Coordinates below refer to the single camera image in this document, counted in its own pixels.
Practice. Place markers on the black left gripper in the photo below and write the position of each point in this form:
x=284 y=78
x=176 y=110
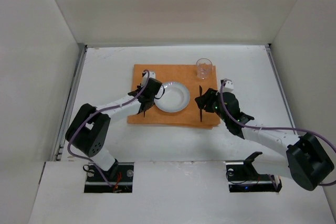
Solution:
x=146 y=104

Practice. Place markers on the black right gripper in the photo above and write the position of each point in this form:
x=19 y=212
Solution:
x=206 y=100

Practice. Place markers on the black plastic knife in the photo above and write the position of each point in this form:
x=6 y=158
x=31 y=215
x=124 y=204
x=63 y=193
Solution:
x=200 y=102

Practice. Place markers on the black plastic fork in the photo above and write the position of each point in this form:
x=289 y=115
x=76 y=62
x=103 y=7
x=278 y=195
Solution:
x=144 y=112

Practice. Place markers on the orange cloth placemat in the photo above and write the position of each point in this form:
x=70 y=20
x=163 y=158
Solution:
x=186 y=75

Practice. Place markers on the white round plate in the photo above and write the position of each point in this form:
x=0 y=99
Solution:
x=172 y=97

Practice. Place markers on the clear plastic cup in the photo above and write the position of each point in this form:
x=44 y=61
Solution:
x=204 y=68

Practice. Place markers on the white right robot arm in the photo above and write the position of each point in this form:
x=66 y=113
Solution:
x=306 y=161

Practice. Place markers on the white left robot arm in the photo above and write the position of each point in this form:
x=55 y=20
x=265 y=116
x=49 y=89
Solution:
x=88 y=130

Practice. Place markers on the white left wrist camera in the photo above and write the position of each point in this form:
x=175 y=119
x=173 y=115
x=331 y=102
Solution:
x=147 y=74

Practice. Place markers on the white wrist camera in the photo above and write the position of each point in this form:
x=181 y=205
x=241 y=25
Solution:
x=226 y=85
x=147 y=74

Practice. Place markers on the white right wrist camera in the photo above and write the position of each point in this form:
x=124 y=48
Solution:
x=226 y=85

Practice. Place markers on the left aluminium table rail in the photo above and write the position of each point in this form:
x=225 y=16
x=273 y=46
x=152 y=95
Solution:
x=60 y=138

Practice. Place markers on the aluminium table rail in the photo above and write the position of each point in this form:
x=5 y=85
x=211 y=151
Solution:
x=60 y=138
x=284 y=98

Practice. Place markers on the right aluminium table rail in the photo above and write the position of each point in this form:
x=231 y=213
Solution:
x=284 y=98

